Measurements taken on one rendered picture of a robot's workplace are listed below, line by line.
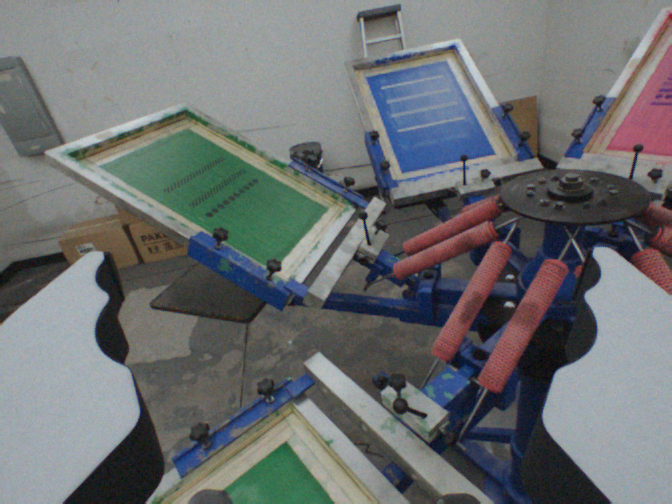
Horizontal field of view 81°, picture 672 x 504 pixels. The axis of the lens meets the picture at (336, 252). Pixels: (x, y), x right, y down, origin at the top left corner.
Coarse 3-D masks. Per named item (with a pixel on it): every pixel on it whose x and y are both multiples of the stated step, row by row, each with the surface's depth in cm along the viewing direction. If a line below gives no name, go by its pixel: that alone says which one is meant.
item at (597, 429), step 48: (576, 288) 10; (624, 288) 9; (576, 336) 8; (624, 336) 7; (576, 384) 6; (624, 384) 6; (576, 432) 6; (624, 432) 6; (528, 480) 6; (576, 480) 5; (624, 480) 5
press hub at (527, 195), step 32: (512, 192) 96; (544, 192) 93; (576, 192) 88; (608, 192) 88; (640, 192) 85; (576, 224) 80; (544, 256) 98; (576, 256) 95; (544, 352) 103; (544, 384) 115; (512, 448) 139; (512, 480) 149
